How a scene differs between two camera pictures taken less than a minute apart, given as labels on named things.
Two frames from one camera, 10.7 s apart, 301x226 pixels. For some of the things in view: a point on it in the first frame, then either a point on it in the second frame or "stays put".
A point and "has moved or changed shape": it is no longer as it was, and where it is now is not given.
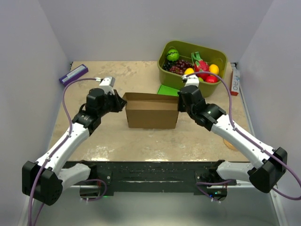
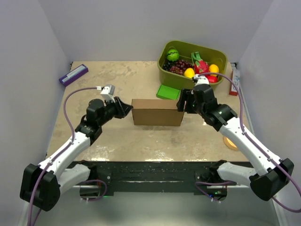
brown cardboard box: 151,110 has moved or changed shape
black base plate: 156,176 stays put
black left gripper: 120,102 to 122,109
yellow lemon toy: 188,71 stays put
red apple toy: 211,78 stays put
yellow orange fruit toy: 214,68 stays put
